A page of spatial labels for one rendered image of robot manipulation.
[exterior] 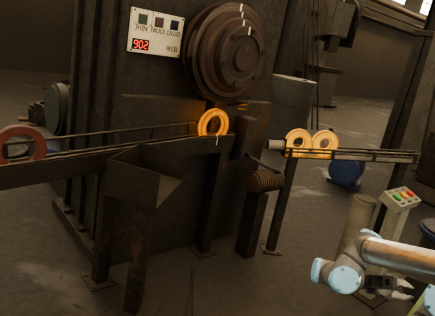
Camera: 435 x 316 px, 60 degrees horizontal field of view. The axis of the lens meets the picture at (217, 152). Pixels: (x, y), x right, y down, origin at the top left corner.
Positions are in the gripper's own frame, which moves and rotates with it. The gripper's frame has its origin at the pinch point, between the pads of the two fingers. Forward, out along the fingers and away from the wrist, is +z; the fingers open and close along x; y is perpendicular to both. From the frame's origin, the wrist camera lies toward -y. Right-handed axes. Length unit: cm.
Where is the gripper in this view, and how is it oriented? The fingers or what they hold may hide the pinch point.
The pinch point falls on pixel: (411, 292)
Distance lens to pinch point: 163.0
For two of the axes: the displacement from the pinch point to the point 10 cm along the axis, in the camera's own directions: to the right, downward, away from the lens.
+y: -1.1, 3.5, 9.3
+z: 9.7, 2.4, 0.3
